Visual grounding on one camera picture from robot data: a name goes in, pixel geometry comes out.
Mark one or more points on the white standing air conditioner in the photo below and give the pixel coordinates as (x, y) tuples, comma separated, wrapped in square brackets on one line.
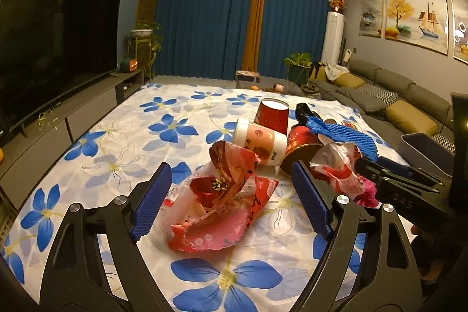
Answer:
[(332, 38)]

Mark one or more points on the large patterned cushion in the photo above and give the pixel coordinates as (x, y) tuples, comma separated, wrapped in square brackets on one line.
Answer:
[(444, 141)]

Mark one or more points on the small pig toy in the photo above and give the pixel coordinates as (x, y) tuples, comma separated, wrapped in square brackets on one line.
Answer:
[(279, 88)]

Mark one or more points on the red cylindrical can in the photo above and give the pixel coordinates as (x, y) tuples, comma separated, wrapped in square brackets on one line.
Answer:
[(299, 147)]

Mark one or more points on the orange flower decoration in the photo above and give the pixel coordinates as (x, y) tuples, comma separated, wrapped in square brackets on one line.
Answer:
[(336, 2)]

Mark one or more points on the black flat television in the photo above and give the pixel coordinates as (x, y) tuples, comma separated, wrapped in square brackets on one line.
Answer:
[(55, 52)]

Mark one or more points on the orange curtain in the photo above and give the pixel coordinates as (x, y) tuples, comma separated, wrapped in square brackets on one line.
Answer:
[(256, 16)]

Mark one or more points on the small landscape painting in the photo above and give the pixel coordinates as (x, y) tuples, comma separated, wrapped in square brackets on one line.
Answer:
[(371, 16)]

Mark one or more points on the framed purple sky painting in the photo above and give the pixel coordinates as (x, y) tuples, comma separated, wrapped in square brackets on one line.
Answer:
[(460, 30)]

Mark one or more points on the flat printed box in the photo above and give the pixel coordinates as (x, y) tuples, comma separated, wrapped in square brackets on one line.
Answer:
[(246, 75)]

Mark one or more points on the grey plastic bin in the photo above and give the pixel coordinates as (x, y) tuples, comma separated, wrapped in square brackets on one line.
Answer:
[(420, 147)]

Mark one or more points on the small yellow cushion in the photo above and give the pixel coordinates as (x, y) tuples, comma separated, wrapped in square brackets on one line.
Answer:
[(349, 80)]

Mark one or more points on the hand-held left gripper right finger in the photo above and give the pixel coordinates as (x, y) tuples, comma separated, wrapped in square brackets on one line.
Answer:
[(310, 195)]

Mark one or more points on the white and red plastic bag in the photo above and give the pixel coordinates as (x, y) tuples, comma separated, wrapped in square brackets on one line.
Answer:
[(336, 173)]

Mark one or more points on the white apple-print paper cup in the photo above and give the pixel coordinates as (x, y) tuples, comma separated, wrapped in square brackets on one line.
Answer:
[(263, 142)]

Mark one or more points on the blue floral blanket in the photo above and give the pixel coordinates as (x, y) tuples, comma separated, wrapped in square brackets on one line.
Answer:
[(120, 136)]

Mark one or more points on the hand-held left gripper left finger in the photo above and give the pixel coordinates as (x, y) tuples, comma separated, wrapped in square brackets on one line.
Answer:
[(153, 202)]

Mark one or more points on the small patterned cushion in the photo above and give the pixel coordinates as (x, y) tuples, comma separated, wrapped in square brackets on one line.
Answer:
[(378, 94)]

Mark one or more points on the blue foam net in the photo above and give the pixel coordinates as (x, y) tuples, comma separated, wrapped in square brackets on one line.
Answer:
[(340, 134)]

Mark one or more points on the blue curtain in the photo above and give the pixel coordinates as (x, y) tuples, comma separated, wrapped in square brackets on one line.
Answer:
[(201, 19), (296, 16)]

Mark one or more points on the white cloth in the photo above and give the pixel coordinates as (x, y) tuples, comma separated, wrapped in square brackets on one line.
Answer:
[(336, 70)]

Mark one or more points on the pink foam net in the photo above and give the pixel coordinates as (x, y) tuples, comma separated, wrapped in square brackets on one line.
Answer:
[(367, 193)]

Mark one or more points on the red paper cup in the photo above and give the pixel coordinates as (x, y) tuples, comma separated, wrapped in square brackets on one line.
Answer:
[(270, 116)]

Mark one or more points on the tree and sailboat painting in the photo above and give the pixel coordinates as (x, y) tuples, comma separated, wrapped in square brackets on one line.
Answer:
[(416, 21)]

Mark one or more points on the grey sofa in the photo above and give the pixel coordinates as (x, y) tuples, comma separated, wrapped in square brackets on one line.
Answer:
[(369, 70)]

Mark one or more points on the black clothing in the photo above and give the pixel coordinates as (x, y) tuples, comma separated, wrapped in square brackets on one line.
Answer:
[(314, 69)]

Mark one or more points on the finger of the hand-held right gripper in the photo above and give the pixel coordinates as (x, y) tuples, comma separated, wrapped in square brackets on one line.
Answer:
[(396, 167), (402, 197)]

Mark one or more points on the grey television cabinet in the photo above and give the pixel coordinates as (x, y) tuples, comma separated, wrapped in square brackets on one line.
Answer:
[(91, 111)]

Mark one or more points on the grey cushion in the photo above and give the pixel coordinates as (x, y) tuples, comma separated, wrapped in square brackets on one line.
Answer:
[(347, 92)]

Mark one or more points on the potted plant in green pot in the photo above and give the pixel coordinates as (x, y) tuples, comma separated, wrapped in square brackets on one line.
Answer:
[(298, 60)]

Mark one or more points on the black plastic bag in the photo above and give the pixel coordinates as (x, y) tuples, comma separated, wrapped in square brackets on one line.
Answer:
[(305, 112)]

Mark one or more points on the large yellow cushion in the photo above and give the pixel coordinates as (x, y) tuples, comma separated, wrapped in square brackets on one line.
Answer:
[(411, 118)]

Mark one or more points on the brown tea set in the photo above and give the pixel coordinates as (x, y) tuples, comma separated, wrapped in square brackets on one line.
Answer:
[(310, 89)]

